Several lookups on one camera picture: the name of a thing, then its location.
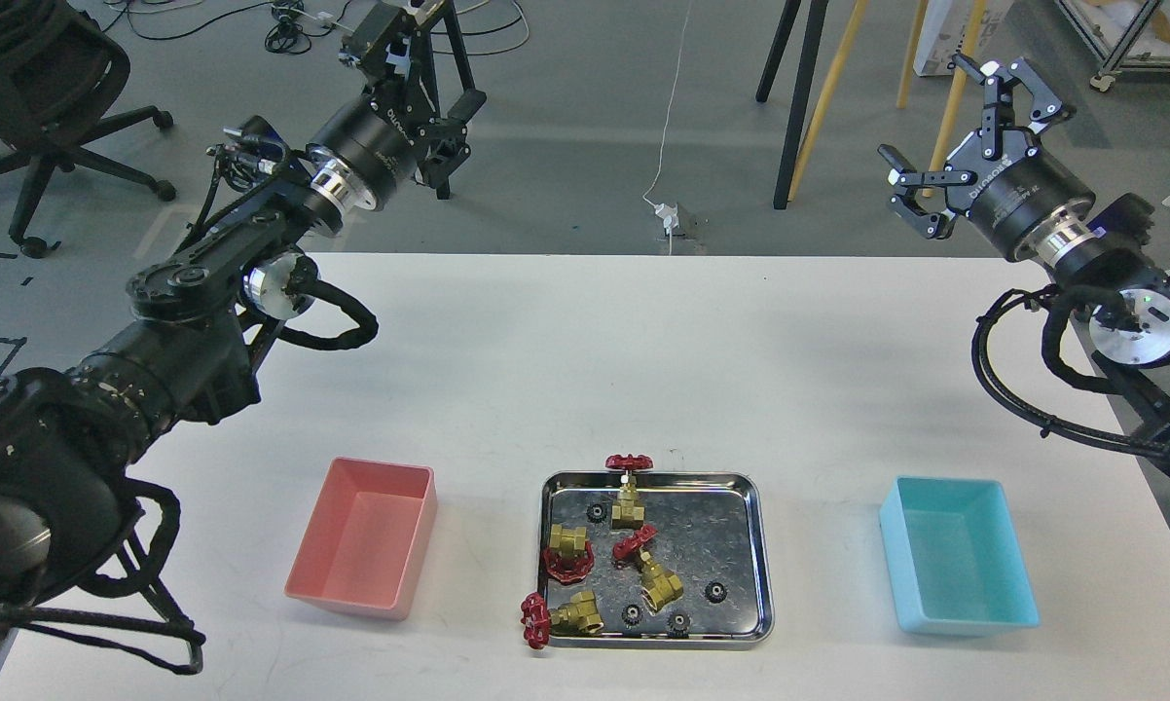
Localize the yellow wooden leg right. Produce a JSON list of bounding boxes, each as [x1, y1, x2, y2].
[[896, 1, 986, 171]]

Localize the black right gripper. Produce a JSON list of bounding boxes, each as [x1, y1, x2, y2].
[[878, 54, 1096, 262]]

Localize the yellow wooden leg left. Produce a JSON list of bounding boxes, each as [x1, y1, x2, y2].
[[790, 1, 869, 202]]

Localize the white cardboard box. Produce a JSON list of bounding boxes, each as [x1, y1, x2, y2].
[[913, 0, 1013, 77]]

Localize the brass valve red handle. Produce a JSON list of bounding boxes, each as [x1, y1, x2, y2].
[[611, 523, 684, 613], [604, 454, 653, 530], [541, 523, 596, 585], [519, 589, 604, 650]]

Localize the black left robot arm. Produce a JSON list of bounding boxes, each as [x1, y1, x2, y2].
[[0, 1, 486, 675]]

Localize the brass valve top red handle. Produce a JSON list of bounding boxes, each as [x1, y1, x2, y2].
[[604, 454, 653, 530]]

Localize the blue plastic box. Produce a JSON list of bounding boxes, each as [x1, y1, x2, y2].
[[879, 476, 1041, 635]]

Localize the aluminium frame cart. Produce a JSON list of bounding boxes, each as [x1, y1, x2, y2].
[[1055, 1, 1170, 92]]

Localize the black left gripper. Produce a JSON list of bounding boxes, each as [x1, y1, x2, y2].
[[308, 1, 487, 211]]

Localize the white power cable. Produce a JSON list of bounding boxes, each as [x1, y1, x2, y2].
[[641, 0, 693, 207]]

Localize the black office chair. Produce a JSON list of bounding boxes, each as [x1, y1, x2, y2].
[[0, 1, 176, 257]]

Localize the yellow wooden leg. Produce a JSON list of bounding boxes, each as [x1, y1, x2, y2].
[[896, 1, 986, 171], [790, 1, 869, 202]]

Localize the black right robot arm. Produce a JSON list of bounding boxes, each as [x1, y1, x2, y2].
[[878, 54, 1170, 479]]

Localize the black gear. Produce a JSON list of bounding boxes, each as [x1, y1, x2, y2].
[[704, 580, 729, 604], [621, 604, 644, 626], [586, 502, 610, 524], [667, 611, 691, 639]]

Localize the black floor cables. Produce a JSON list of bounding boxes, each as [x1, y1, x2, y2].
[[98, 0, 530, 56]]

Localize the pink plastic box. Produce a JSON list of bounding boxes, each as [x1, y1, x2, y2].
[[283, 458, 438, 621]]

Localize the brass valve bottom red handle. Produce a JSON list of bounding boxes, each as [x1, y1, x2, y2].
[[519, 589, 604, 650]]

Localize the white power plug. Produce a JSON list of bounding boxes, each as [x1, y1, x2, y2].
[[653, 202, 683, 239]]

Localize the black easel leg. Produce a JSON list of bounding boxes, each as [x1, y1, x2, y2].
[[753, 1, 828, 211]]

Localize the metal tray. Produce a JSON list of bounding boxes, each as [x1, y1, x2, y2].
[[534, 470, 775, 650]]

